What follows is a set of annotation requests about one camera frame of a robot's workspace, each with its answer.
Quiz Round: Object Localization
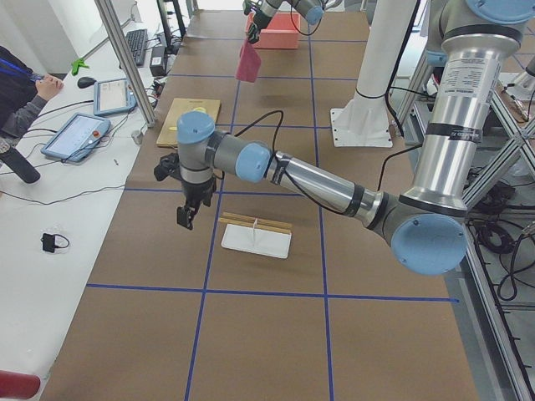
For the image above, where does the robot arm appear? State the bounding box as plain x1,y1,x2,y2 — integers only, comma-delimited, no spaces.
242,0,325,43
171,1,534,275

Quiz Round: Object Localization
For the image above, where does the left wooden rack rod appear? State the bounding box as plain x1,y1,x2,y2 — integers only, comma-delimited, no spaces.
218,212,292,232

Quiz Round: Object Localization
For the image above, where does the pink fleece cloth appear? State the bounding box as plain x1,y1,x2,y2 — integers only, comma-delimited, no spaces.
235,39,262,83

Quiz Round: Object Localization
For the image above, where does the white rack bracket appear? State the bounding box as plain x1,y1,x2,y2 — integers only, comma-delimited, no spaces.
251,218,258,249

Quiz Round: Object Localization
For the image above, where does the black keyboard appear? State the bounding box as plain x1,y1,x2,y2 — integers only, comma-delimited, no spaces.
125,29,148,67

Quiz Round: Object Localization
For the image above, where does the small black device with cable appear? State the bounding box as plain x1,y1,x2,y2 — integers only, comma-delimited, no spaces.
41,233,70,253

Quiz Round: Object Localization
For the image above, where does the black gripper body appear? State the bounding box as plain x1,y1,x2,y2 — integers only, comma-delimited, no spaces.
247,9,268,38
182,177,217,209

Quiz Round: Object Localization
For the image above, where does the aluminium frame post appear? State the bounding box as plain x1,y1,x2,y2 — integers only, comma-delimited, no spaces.
94,0,156,128

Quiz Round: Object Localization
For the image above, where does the blue teach pendant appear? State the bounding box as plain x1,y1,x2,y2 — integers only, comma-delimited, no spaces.
93,79,137,117
41,113,111,163

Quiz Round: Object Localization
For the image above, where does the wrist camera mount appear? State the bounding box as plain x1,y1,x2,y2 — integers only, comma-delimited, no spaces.
153,152,181,181

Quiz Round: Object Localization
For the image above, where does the pink plastic bin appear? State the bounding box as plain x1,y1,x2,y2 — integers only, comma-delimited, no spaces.
252,13,301,49

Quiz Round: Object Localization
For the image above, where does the black computer mouse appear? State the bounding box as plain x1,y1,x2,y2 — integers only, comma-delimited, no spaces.
77,77,96,89

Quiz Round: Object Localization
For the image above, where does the green clamp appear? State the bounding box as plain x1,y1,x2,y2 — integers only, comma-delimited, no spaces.
70,58,89,76

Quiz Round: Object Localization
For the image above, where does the bamboo cutting board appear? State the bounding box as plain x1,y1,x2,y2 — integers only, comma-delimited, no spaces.
155,98,221,148

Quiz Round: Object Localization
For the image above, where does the black water bottle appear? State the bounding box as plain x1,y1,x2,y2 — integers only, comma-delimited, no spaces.
1,138,41,184

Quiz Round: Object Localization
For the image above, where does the near blue teach pendant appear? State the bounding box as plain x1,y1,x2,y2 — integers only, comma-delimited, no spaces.
41,113,111,163

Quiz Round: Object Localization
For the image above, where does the person in dark clothes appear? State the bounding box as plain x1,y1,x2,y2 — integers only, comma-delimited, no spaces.
1,46,64,140

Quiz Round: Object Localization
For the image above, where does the far blue teach pendant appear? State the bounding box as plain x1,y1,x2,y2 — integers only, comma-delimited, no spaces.
93,79,137,117

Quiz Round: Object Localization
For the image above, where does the white rectangular tray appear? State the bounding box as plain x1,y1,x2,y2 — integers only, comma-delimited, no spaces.
221,224,292,259

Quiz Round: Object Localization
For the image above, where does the red cylinder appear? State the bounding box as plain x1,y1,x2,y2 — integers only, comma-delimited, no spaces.
0,370,41,400

